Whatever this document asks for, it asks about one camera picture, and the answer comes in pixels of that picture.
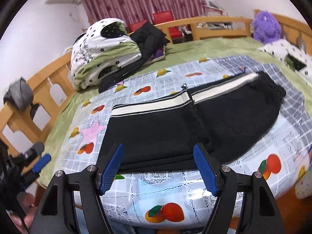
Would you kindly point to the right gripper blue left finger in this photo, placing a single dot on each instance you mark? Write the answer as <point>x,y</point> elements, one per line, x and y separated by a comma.
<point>56,212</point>

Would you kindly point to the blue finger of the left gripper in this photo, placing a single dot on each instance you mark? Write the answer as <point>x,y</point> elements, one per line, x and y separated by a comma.
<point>41,163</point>

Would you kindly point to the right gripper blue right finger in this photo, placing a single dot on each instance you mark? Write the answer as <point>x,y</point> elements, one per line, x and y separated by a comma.
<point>259,211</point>

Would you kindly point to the black pants with white waistband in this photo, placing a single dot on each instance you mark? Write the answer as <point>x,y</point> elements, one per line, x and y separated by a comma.
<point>227,116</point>

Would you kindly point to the person's left hand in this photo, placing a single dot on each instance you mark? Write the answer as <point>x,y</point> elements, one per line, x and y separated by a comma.
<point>27,202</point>

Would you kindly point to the grey cloth on headboard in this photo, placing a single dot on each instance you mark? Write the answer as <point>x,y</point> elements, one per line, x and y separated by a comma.
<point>19,95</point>

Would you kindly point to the fruit pattern bed sheet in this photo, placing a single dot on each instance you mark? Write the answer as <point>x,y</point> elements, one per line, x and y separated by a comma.
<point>179,198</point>

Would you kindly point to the white green folded quilt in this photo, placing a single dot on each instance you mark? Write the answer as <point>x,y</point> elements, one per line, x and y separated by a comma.
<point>101,51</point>

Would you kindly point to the purple book under clothes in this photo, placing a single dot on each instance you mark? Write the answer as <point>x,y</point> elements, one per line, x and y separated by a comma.
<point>157,56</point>

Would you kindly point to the black folded clothes pile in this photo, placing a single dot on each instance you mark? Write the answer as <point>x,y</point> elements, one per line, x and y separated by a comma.
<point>149,39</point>

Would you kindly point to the green bed blanket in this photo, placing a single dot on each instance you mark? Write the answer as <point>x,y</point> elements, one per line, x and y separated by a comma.
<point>175,55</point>

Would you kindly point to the white dotted pillow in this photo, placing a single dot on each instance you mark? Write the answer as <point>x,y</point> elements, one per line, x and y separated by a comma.
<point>295,58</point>

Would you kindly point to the purple plush toy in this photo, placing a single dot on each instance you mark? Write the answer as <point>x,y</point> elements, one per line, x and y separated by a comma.
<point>266,28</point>

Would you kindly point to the wooden bed frame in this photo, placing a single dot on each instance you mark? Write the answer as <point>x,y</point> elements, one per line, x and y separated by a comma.
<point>56,73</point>

